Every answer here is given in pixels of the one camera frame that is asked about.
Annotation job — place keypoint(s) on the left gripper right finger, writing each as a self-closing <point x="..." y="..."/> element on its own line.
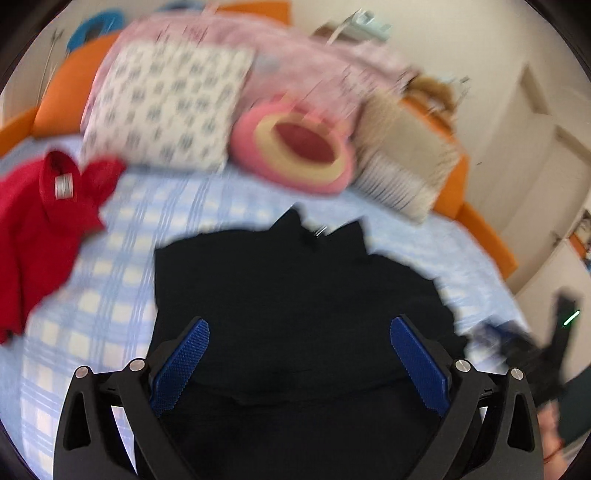
<point x="489" y="426"/>

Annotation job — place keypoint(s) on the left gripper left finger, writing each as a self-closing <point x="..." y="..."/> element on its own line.
<point x="109" y="425"/>

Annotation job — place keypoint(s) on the black large garment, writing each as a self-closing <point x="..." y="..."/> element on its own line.
<point x="299" y="380"/>

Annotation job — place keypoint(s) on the blue checked bed sheet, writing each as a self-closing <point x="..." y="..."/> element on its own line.
<point x="103" y="316"/>

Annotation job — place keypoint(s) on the red garment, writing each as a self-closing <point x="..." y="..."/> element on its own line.
<point x="48" y="207"/>

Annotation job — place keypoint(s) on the beige patchwork pillow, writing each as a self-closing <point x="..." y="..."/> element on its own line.
<point x="402" y="162"/>

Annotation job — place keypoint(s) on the brown plush toy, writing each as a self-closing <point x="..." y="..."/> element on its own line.
<point x="426" y="87"/>

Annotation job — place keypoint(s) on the white floral pillow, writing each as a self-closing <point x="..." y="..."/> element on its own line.
<point x="168" y="105"/>

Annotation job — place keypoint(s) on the pink bear plush cushion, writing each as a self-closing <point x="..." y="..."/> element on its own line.
<point x="293" y="146"/>

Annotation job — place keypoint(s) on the pink Hello Kitty quilt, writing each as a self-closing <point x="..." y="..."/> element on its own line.
<point x="331" y="79"/>

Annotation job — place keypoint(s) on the blue ring toy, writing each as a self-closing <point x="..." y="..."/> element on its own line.
<point x="101" y="24"/>

